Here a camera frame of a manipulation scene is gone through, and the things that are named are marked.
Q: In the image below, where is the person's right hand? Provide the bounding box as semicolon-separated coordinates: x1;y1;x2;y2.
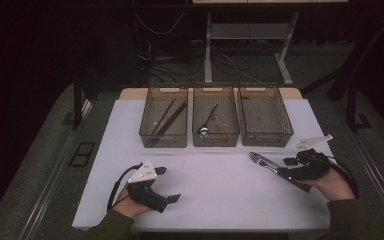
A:
299;167;356;202

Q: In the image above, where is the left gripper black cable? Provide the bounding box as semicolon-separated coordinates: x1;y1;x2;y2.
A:
107;162;143;212

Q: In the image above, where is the black chopstick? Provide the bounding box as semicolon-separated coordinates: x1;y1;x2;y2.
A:
156;101;189;137
154;101;187;136

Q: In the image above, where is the white metal desk frame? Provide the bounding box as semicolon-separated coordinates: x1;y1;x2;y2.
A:
204;10;300;86

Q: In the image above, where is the white hanging cable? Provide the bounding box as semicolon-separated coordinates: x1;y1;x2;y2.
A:
134;11;185;36

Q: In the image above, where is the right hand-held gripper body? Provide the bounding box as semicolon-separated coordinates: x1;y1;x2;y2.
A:
279;133;334;182

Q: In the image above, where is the metal spoon twisted handle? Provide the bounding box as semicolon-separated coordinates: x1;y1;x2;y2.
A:
197;103;220;136

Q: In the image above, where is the wooden spoon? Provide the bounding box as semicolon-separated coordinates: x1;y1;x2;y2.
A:
211;113;231;139

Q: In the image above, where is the aluminium floor rail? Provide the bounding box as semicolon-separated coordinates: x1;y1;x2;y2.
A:
18;99;94;240
348;128;384;229

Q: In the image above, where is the bundle of floor cables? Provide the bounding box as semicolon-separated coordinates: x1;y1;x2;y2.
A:
136;38;274;84

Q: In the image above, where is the white table mat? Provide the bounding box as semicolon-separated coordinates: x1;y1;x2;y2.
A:
72;98;368;233

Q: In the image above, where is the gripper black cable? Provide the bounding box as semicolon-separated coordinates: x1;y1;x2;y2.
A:
107;162;143;212
325;155;360;198

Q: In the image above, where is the smoky transparent plastic bin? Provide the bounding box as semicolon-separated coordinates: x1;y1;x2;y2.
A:
192;83;240;148
238;83;295;148
139;84;189;149

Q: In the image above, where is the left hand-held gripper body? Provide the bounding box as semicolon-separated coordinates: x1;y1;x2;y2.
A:
126;158;170;214

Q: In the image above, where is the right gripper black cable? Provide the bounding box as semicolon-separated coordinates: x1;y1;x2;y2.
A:
325;155;360;198

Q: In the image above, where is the dark metal stand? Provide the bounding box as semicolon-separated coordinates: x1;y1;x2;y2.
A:
61;74;92;131
345;84;373;133

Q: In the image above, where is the metal fork dark handle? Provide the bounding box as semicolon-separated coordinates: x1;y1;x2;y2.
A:
248;151;313;194

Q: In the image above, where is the person's left hand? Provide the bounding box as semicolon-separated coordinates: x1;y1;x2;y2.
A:
111;185;155;220

